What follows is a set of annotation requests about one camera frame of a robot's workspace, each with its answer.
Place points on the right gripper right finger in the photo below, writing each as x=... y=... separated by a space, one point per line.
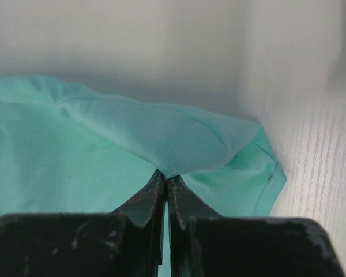
x=205 y=243

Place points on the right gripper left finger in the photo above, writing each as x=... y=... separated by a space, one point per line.
x=124 y=242

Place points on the teal t shirt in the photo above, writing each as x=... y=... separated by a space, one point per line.
x=65 y=148

